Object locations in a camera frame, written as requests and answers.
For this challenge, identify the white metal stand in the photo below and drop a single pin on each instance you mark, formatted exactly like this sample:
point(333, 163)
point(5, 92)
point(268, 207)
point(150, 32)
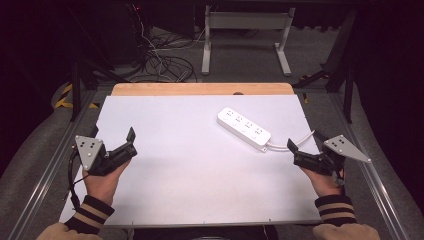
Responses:
point(246, 21)

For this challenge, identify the person's left hand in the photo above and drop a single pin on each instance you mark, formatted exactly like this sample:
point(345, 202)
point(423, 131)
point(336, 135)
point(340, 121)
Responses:
point(101, 186)

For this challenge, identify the white board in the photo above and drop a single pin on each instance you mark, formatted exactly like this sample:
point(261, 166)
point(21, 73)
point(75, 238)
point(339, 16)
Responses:
point(193, 176)

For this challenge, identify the person's right hand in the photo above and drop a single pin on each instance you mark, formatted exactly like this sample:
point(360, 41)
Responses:
point(321, 185)

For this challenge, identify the black metal stand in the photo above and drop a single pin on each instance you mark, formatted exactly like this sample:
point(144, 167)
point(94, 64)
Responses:
point(343, 73)
point(78, 86)

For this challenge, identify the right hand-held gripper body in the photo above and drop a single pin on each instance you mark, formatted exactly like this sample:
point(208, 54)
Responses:
point(316, 161)

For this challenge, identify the yellow black hazard tape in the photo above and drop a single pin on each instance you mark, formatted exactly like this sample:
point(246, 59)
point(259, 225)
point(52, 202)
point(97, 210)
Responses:
point(65, 96)

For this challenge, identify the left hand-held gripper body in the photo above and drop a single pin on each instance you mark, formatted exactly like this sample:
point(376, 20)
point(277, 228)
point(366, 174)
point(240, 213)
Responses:
point(95, 156)

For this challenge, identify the white power strip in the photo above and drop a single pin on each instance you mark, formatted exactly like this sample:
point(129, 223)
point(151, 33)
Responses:
point(244, 129)

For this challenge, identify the aluminium rail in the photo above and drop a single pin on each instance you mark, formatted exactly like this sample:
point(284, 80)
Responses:
point(370, 176)
point(50, 166)

